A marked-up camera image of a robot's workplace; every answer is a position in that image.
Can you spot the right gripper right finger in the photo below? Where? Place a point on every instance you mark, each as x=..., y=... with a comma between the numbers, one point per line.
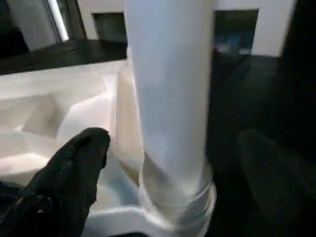
x=284, y=187

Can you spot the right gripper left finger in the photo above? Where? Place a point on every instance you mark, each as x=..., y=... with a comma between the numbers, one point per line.
x=54, y=192

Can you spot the white plastic table top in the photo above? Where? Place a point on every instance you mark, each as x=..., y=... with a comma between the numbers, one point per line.
x=54, y=103

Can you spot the white plastic table leg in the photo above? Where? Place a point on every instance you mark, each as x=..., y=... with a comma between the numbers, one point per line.
x=170, y=89

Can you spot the black work mat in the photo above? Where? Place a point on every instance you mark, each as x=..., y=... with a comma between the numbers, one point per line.
x=252, y=98

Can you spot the white glass-door cabinet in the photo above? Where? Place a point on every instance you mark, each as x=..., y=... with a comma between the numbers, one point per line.
x=247, y=22

